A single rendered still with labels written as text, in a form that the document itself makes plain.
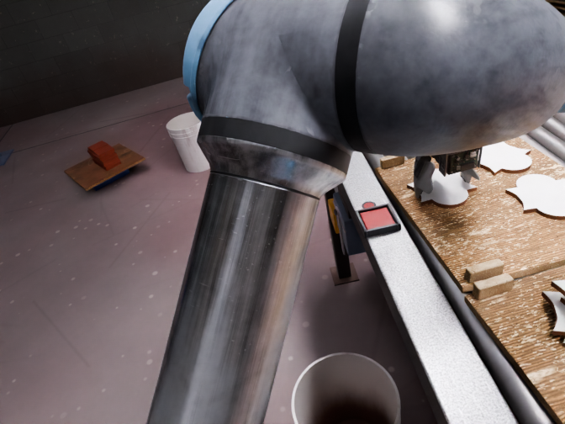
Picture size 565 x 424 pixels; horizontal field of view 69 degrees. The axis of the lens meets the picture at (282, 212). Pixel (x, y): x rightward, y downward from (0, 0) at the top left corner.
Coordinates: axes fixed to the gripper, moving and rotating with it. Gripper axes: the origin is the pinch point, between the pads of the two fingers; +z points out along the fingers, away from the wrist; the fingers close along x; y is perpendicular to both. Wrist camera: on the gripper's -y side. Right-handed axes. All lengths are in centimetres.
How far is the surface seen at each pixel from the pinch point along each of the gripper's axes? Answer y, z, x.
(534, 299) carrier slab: 32.0, -1.4, -1.2
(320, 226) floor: -106, 101, -11
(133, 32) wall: -463, 62, -136
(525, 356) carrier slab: 40.0, -1.9, -8.1
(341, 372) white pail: -1, 66, -28
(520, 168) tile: 1.5, -0.4, 16.8
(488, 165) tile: -2.5, -0.1, 12.3
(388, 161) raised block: -13.0, -0.5, -6.6
